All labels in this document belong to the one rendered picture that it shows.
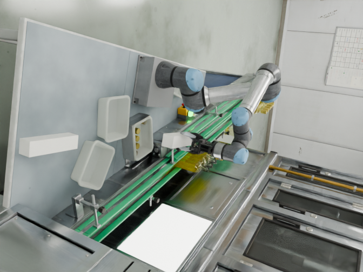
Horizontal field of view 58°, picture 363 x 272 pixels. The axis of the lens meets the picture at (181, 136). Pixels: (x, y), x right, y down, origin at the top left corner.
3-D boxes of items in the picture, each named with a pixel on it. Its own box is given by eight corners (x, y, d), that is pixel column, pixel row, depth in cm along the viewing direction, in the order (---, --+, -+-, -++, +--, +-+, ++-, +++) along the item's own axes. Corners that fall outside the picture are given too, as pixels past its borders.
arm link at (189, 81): (180, 61, 177) (202, 64, 171) (185, 80, 187) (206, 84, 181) (169, 75, 171) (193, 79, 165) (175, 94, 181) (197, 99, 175)
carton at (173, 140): (163, 133, 159) (174, 136, 156) (186, 131, 180) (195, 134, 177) (161, 145, 160) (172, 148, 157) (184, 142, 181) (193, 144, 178)
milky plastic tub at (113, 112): (92, 140, 162) (105, 143, 158) (93, 94, 156) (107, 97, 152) (115, 133, 177) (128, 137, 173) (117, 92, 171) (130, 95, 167)
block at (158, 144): (151, 156, 199) (161, 158, 196) (150, 142, 195) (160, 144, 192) (154, 153, 202) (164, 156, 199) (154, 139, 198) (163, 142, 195)
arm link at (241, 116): (284, 53, 165) (248, 121, 140) (283, 70, 173) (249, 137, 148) (262, 51, 170) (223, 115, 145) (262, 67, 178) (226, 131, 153)
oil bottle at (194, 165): (168, 164, 207) (198, 174, 197) (168, 157, 205) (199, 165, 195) (173, 161, 211) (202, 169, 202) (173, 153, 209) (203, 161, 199)
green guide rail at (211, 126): (165, 156, 200) (176, 160, 196) (165, 155, 200) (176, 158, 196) (257, 85, 337) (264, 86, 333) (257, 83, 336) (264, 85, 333)
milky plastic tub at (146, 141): (123, 158, 185) (135, 162, 181) (120, 122, 175) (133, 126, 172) (141, 146, 199) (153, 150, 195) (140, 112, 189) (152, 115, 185)
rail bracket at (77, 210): (65, 216, 151) (102, 233, 141) (60, 186, 143) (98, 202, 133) (73, 211, 154) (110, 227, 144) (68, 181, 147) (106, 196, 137)
